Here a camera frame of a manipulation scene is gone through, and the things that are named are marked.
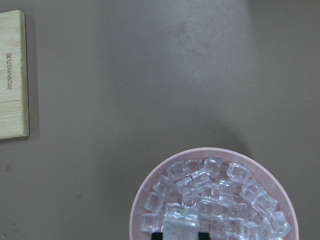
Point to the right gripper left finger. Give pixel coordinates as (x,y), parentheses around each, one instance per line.
(157,236)

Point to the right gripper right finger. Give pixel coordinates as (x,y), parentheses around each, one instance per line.
(204,236)

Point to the clear ice cube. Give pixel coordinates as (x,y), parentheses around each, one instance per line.
(181,224)

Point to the bamboo cutting board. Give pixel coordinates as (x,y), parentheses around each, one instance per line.
(14,104)

